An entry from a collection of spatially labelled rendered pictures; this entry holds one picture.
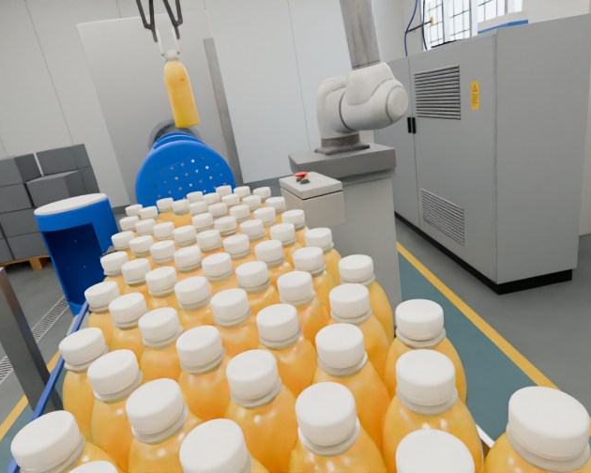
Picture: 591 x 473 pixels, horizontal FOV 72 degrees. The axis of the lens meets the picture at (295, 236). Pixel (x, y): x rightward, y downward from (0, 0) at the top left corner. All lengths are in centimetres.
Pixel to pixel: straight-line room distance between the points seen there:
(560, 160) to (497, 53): 68
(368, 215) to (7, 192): 412
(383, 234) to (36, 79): 605
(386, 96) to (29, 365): 118
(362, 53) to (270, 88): 500
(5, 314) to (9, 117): 642
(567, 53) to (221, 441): 247
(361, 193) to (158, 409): 134
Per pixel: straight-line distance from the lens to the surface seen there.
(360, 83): 144
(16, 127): 721
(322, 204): 93
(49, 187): 488
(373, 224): 162
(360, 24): 147
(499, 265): 262
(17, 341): 90
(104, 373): 38
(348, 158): 148
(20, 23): 714
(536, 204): 262
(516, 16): 262
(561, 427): 28
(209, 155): 121
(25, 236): 514
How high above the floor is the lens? 130
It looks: 19 degrees down
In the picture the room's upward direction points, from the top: 10 degrees counter-clockwise
